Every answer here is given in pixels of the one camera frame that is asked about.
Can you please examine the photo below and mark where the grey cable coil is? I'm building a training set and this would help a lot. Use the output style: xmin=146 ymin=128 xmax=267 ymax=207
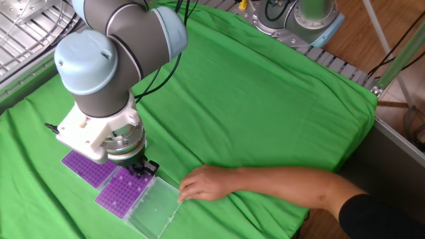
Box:
xmin=403 ymin=106 xmax=425 ymax=151

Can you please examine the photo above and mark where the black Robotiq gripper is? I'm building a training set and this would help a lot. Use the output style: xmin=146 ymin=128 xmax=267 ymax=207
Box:
xmin=114 ymin=149 xmax=161 ymax=177

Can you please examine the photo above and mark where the aluminium frame beam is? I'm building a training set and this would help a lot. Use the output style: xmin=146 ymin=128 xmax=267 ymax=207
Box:
xmin=371 ymin=19 xmax=425 ymax=98

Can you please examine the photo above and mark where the purple rack pipette tip box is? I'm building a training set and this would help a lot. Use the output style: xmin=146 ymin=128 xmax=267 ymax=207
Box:
xmin=94 ymin=165 xmax=183 ymax=239
xmin=60 ymin=149 xmax=122 ymax=191

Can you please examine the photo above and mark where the black shirt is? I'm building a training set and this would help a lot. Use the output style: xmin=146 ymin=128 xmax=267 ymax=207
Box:
xmin=338 ymin=194 xmax=425 ymax=239

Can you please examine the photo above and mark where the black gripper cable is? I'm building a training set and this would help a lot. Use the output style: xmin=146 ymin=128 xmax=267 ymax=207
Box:
xmin=132 ymin=0 xmax=200 ymax=104

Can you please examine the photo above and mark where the black floor cable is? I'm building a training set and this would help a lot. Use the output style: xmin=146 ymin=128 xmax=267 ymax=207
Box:
xmin=367 ymin=11 xmax=425 ymax=80

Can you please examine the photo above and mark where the person's right hand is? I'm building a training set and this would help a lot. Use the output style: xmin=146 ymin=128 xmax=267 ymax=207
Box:
xmin=177 ymin=165 xmax=238 ymax=204

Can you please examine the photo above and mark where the white thin rod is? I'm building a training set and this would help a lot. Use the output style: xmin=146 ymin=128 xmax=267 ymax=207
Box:
xmin=361 ymin=0 xmax=414 ymax=109

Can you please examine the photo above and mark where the black camera cable with plug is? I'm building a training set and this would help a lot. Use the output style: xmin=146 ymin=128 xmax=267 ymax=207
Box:
xmin=44 ymin=121 xmax=61 ymax=136

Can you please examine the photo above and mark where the person's right forearm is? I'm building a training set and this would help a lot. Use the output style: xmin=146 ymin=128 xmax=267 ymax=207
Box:
xmin=235 ymin=165 xmax=366 ymax=220

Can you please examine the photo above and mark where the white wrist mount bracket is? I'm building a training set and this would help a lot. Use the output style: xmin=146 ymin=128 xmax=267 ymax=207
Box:
xmin=56 ymin=96 xmax=143 ymax=165

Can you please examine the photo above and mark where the green table cloth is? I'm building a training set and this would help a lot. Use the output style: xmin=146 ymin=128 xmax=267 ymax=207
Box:
xmin=0 ymin=0 xmax=379 ymax=239

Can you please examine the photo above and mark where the silver wrist coupling ring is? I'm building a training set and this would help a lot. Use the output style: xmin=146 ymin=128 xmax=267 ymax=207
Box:
xmin=106 ymin=124 xmax=147 ymax=160

